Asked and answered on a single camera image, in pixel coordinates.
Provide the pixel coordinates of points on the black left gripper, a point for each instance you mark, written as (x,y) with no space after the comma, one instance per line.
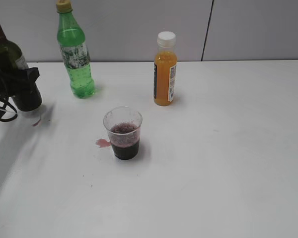
(19,82)

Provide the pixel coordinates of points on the transparent plastic cup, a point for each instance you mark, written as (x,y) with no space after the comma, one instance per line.
(123,126)

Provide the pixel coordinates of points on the dark red wine bottle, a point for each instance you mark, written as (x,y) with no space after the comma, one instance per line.
(13,63)

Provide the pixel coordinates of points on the orange juice bottle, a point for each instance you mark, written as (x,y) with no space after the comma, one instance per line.
(165,63)

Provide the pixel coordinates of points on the green plastic soda bottle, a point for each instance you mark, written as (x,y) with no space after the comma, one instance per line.
(74,51)

